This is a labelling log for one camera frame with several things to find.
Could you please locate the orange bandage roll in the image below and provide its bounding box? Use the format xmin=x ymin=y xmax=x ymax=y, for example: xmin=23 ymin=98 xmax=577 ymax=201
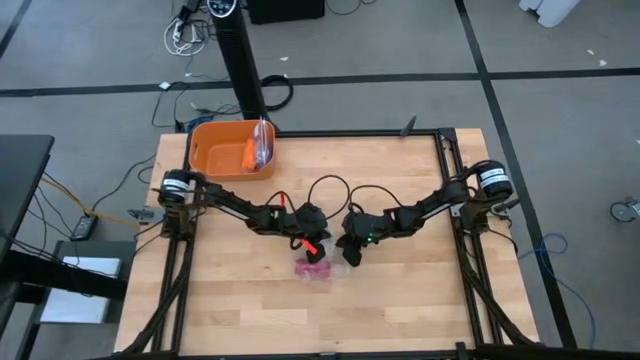
xmin=241 ymin=138 xmax=259 ymax=173

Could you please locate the black desk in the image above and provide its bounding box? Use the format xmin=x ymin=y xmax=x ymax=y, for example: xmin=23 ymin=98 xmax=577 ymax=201
xmin=0 ymin=133 xmax=56 ymax=261

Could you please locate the yellow floor cable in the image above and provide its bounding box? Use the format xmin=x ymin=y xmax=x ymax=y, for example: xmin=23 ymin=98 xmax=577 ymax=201
xmin=39 ymin=175 xmax=142 ymax=230

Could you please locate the black power adapter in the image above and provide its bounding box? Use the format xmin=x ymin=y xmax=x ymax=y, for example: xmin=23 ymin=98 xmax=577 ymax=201
xmin=69 ymin=213 xmax=99 ymax=242

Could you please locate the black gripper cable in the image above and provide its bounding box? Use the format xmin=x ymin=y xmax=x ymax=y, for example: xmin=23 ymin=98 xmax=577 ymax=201
xmin=347 ymin=184 xmax=404 ymax=214
xmin=306 ymin=174 xmax=352 ymax=221

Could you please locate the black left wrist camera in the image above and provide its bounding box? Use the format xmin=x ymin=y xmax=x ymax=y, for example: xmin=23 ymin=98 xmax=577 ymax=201
xmin=299 ymin=203 xmax=325 ymax=224

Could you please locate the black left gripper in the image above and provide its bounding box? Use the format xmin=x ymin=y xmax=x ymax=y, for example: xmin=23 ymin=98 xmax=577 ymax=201
xmin=282 ymin=202 xmax=334 ymax=265

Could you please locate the blue floor cable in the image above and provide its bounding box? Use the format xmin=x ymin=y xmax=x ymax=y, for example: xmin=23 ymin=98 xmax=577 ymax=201
xmin=517 ymin=230 xmax=599 ymax=351

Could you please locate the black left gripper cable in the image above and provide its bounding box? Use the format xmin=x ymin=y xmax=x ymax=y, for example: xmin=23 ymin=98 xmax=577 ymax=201
xmin=306 ymin=174 xmax=352 ymax=221

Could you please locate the black coiled cable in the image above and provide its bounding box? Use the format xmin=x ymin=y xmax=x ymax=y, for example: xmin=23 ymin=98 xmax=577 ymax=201
xmin=259 ymin=73 xmax=296 ymax=113

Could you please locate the white pedal trash can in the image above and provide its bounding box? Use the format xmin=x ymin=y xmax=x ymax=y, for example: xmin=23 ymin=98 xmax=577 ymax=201
xmin=518 ymin=0 xmax=582 ymax=29

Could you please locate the pink elastic bandage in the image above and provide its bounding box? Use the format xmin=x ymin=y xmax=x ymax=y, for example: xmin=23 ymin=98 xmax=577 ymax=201
xmin=294 ymin=259 xmax=333 ymax=279

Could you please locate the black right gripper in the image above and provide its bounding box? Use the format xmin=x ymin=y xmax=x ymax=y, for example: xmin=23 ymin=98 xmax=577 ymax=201
xmin=335 ymin=209 xmax=386 ymax=268

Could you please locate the white cable bundle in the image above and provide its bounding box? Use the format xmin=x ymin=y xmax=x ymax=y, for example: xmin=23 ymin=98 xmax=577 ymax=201
xmin=163 ymin=16 xmax=209 ymax=58

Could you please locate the orange plastic bin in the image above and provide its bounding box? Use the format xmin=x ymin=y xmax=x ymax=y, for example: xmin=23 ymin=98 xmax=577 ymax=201
xmin=188 ymin=118 xmax=277 ymax=182

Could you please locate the black box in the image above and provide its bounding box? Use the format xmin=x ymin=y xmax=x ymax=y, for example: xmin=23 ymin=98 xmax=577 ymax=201
xmin=247 ymin=0 xmax=327 ymax=26

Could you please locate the black power cable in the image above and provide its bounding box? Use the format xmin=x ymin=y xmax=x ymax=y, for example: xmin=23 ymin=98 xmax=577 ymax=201
xmin=91 ymin=153 xmax=157 ymax=212

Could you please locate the white sheet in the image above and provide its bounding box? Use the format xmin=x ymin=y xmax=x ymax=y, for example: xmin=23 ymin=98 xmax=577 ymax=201
xmin=62 ymin=256 xmax=123 ymax=280

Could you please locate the black floor cable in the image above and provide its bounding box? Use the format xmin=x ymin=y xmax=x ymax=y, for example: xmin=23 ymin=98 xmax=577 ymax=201
xmin=151 ymin=81 xmax=244 ymax=130

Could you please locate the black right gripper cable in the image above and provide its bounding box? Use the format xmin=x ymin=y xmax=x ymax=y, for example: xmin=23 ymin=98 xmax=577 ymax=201
xmin=347 ymin=184 xmax=404 ymax=214

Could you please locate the grey caster wheel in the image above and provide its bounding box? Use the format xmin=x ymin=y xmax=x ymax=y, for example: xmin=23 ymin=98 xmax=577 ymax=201
xmin=608 ymin=196 xmax=640 ymax=224

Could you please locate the black aluminium table frame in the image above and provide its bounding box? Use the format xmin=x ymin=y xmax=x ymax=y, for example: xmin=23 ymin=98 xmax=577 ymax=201
xmin=119 ymin=127 xmax=546 ymax=360

